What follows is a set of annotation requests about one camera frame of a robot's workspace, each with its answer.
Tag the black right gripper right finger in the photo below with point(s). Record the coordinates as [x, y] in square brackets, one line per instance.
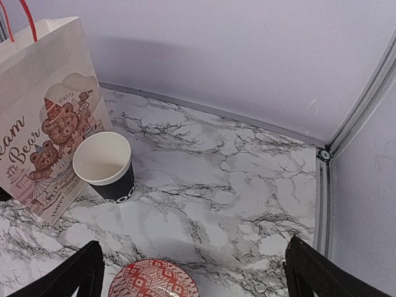
[309, 273]

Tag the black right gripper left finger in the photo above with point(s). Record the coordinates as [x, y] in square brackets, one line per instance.
[82, 273]

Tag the black paper coffee cup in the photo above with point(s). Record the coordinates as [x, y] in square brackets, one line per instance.
[104, 161]

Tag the white paper gift bag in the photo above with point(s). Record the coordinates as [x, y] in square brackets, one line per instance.
[50, 103]

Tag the red patterned ceramic bowl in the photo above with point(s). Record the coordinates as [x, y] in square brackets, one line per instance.
[153, 278]

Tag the right aluminium frame post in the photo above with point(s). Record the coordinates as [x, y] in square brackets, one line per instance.
[374, 92]

